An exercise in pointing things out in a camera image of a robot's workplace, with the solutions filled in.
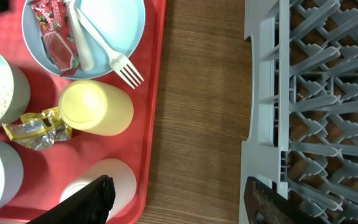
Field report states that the white plastic cup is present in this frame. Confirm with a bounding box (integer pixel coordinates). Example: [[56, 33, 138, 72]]
[[60, 159, 137, 221]]

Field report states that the yellow snack wrapper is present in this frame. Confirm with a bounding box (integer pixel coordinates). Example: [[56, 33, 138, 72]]
[[2, 107, 72, 151]]

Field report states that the red snack wrapper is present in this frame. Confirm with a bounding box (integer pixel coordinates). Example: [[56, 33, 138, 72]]
[[28, 0, 80, 77]]

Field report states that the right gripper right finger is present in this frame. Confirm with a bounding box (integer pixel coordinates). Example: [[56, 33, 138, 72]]
[[243, 177, 322, 224]]

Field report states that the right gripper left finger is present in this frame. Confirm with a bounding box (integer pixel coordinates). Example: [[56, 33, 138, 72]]
[[27, 175, 116, 224]]

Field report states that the red serving tray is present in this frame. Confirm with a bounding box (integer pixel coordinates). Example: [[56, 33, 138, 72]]
[[0, 0, 166, 223]]

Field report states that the white plastic spoon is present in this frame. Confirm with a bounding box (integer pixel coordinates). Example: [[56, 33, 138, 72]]
[[65, 0, 94, 72]]

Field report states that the yellow plastic cup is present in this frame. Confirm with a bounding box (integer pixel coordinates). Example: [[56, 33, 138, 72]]
[[58, 80, 134, 136]]

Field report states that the white plastic fork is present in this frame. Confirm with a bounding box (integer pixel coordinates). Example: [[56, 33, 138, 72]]
[[74, 6, 144, 89]]

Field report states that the grey dishwasher rack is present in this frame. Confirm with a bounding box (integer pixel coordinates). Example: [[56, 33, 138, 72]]
[[239, 0, 358, 223]]

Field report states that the light blue plate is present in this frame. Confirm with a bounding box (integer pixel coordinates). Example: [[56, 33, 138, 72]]
[[22, 0, 146, 80]]

